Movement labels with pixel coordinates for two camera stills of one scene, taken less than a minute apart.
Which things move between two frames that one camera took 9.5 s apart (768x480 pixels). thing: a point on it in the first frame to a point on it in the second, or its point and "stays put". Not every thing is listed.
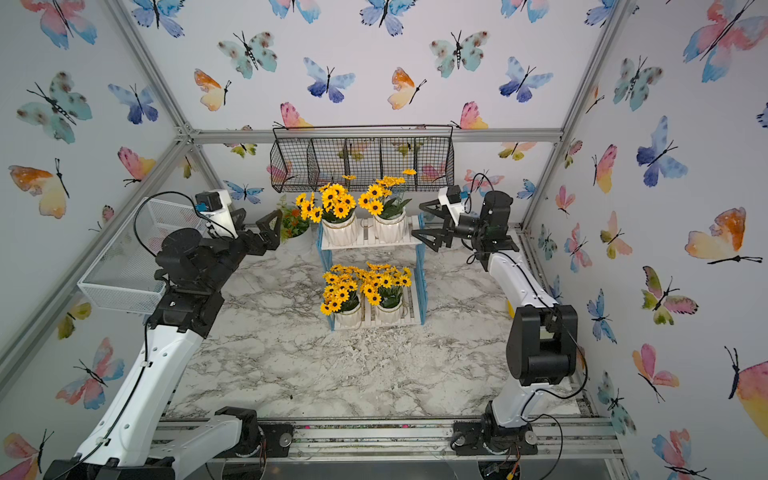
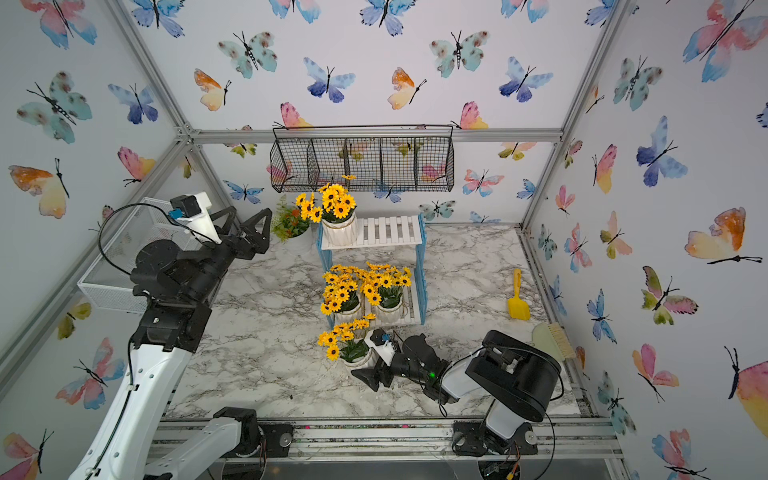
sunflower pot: x=382 y=285 stays put
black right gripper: x=439 y=238 to x=370 y=377
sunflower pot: x=335 y=210 stays put
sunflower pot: x=340 y=296 stays put
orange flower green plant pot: x=297 y=233 stays put
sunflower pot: x=386 y=202 to x=346 y=342
